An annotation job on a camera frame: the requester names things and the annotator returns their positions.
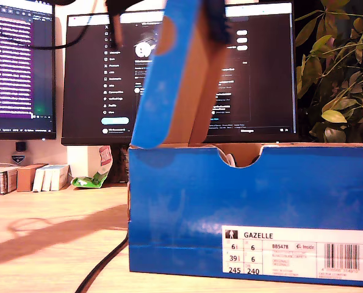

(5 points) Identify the blue shoebox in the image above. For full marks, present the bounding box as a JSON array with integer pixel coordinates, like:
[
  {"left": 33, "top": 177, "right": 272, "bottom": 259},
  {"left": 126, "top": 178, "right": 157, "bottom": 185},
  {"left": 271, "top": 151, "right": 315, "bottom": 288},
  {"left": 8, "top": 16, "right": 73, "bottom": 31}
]
[{"left": 127, "top": 0, "right": 363, "bottom": 288}]

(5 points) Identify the brown cardboard box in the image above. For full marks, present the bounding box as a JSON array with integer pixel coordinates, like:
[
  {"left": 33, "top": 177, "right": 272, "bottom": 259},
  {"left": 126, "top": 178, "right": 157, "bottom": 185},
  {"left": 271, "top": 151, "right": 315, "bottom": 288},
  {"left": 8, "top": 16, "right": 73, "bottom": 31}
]
[{"left": 16, "top": 163, "right": 49, "bottom": 193}]

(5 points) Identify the green and white box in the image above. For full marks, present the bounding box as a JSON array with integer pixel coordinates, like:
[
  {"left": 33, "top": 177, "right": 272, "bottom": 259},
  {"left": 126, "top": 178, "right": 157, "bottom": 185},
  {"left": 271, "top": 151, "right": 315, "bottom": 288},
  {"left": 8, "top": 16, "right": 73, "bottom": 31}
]
[{"left": 0, "top": 167, "right": 19, "bottom": 196}]

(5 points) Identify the black Huawei monitor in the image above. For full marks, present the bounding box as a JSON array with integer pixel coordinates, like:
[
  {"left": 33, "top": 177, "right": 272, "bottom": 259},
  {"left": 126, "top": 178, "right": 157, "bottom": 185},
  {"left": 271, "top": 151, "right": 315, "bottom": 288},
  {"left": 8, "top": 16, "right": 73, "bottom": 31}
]
[{"left": 60, "top": 2, "right": 300, "bottom": 184}]

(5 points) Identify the monitor with code editor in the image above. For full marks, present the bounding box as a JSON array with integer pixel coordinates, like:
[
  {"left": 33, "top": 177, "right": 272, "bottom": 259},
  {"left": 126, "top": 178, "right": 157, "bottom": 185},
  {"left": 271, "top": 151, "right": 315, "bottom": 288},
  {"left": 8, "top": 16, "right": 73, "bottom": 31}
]
[{"left": 0, "top": 0, "right": 57, "bottom": 142}]

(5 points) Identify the green leafy plant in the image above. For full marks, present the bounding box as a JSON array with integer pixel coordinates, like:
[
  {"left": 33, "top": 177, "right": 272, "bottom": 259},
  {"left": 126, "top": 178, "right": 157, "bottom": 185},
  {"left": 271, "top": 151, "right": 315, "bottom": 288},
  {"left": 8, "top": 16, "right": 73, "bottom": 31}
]
[{"left": 294, "top": 0, "right": 363, "bottom": 145}]

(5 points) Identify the green Jenkki bag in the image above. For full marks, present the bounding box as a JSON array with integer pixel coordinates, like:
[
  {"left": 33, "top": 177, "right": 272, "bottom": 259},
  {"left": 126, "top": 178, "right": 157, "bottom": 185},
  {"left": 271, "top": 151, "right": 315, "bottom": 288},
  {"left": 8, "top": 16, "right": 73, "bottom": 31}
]
[{"left": 70, "top": 145, "right": 113, "bottom": 190}]

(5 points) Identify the Cuticura bottle with black cap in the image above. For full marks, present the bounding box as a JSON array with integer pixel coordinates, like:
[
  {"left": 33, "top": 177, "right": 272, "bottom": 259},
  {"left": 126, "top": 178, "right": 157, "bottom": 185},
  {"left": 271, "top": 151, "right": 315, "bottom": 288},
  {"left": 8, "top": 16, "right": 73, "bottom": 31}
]
[{"left": 11, "top": 141, "right": 29, "bottom": 167}]

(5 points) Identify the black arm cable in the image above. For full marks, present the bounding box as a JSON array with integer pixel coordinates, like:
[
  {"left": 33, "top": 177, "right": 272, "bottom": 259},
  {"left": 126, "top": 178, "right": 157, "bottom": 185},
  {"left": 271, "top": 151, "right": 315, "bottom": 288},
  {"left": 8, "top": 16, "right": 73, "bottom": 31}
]
[{"left": 0, "top": 10, "right": 109, "bottom": 51}]

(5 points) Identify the black cable on table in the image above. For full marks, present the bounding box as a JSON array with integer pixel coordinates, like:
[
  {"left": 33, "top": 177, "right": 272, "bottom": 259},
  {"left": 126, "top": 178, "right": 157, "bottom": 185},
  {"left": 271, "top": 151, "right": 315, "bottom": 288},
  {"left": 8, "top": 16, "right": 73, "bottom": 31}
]
[{"left": 74, "top": 234, "right": 130, "bottom": 293}]

